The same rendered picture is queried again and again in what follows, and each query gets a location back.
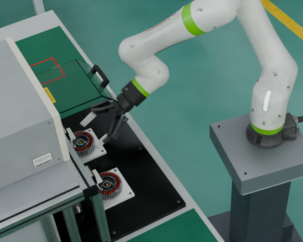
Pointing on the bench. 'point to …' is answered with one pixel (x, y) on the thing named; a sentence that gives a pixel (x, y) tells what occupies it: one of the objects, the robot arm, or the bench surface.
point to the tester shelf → (40, 196)
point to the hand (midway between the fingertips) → (90, 134)
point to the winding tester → (20, 120)
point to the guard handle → (100, 75)
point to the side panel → (33, 233)
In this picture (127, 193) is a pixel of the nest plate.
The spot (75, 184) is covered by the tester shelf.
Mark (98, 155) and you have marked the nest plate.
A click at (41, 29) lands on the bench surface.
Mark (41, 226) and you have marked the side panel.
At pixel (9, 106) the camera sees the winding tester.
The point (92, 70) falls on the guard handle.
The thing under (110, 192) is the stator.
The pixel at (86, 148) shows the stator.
